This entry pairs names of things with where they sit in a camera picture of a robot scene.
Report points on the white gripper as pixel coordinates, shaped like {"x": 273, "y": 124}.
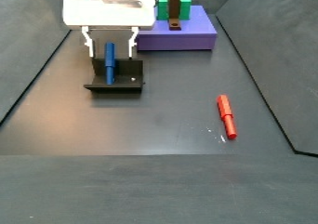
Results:
{"x": 109, "y": 13}

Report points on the blue peg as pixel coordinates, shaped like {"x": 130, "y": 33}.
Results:
{"x": 110, "y": 63}

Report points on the left green block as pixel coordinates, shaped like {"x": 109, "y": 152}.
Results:
{"x": 162, "y": 10}

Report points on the green block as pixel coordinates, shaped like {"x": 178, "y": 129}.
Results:
{"x": 185, "y": 9}
{"x": 162, "y": 10}

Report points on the purple base block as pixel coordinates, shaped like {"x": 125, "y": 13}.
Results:
{"x": 197, "y": 36}

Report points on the right green block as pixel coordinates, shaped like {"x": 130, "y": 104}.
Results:
{"x": 185, "y": 9}

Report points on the red peg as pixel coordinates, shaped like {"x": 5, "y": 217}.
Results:
{"x": 228, "y": 116}

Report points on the brown L-shaped bracket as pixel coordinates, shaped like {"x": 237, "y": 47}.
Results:
{"x": 174, "y": 11}

